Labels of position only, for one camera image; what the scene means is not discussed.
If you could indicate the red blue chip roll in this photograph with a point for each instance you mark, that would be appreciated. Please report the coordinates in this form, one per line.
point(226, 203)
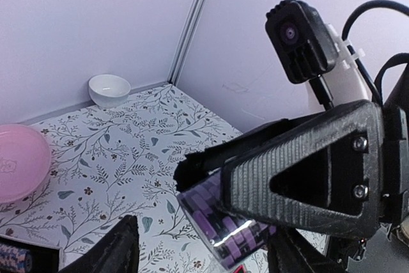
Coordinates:
point(14, 259)

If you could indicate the aluminium poker case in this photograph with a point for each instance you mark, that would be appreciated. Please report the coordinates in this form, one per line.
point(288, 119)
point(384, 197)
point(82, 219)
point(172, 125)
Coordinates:
point(46, 258)

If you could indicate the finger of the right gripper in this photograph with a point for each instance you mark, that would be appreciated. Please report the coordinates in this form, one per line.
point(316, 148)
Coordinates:
point(196, 166)

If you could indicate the white bowl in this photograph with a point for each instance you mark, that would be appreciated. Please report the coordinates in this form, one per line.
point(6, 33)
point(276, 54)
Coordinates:
point(108, 91)

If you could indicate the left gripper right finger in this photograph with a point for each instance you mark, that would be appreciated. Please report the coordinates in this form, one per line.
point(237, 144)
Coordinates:
point(289, 251)

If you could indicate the purple black chip stack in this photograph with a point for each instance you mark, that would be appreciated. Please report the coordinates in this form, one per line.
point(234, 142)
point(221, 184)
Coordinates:
point(230, 239)

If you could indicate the pink plate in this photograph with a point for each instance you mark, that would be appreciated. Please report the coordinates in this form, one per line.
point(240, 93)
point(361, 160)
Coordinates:
point(25, 161)

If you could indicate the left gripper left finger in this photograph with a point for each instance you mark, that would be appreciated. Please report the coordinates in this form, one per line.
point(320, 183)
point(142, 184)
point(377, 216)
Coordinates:
point(117, 251)

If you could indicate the right frame post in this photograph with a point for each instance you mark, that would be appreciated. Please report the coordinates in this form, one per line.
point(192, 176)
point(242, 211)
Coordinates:
point(185, 41)

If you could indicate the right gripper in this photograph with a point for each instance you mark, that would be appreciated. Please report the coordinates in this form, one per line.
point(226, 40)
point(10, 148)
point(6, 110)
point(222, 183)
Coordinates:
point(324, 175)

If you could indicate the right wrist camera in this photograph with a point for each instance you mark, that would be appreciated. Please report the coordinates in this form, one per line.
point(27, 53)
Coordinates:
point(301, 40)

